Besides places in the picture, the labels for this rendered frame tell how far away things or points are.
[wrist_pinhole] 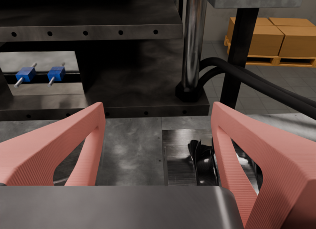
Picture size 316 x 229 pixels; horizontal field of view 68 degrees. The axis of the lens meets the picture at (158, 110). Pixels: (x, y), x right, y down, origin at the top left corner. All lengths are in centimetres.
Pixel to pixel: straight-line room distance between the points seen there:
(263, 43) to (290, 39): 28
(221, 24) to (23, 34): 307
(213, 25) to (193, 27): 291
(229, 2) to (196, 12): 18
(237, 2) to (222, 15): 274
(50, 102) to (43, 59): 16
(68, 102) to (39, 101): 11
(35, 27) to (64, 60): 13
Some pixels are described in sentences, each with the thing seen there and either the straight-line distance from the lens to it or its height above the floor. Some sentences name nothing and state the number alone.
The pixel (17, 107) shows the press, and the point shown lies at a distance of 96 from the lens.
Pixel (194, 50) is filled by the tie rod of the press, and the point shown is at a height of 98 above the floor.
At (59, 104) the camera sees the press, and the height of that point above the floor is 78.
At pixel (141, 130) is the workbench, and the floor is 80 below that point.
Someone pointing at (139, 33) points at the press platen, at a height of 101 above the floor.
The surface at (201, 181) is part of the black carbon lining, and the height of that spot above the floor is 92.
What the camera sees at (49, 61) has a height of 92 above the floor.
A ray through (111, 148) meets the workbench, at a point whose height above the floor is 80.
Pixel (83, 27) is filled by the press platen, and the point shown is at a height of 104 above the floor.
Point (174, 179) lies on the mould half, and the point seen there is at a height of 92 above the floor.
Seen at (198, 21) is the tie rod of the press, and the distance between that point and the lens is 74.
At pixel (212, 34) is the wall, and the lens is 369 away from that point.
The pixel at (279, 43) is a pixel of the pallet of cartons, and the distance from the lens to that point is 308.
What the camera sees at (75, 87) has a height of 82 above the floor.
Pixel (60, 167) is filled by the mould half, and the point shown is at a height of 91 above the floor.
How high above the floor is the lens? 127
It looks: 37 degrees down
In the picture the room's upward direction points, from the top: straight up
